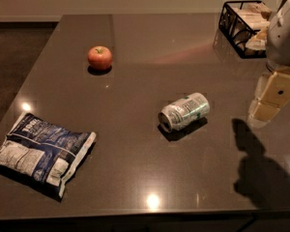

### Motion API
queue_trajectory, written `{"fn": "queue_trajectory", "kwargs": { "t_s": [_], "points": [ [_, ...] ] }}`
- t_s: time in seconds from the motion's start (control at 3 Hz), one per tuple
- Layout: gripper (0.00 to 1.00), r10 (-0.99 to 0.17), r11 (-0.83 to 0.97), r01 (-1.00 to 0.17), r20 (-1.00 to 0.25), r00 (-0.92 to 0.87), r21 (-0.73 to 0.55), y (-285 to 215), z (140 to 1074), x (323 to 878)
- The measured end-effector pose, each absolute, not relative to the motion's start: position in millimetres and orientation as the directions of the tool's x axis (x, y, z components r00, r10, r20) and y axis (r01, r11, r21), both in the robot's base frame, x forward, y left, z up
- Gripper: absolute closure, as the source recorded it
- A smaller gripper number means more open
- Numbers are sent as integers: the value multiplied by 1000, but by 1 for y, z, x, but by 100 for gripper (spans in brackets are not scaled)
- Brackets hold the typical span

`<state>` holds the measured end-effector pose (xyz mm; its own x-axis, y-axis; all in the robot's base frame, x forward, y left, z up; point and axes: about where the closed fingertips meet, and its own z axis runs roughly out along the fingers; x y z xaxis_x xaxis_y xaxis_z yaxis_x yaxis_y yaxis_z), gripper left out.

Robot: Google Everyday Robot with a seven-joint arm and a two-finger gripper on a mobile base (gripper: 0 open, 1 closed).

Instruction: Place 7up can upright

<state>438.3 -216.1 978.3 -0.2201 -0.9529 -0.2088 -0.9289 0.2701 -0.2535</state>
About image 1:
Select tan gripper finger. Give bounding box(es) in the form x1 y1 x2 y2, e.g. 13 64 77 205
247 72 275 128
262 69 290 117

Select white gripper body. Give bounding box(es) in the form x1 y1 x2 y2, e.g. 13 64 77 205
266 0 290 70

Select silver green 7up can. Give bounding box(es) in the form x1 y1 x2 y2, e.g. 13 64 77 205
159 93 210 132

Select napkin stack in basket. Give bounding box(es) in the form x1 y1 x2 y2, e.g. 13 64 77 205
233 2 272 52

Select red apple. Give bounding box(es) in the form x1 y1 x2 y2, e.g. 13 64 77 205
87 46 113 71

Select blue white chip bag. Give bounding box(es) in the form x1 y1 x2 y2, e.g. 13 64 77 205
0 112 97 199

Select black wire basket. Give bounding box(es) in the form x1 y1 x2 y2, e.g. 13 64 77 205
218 0 272 59

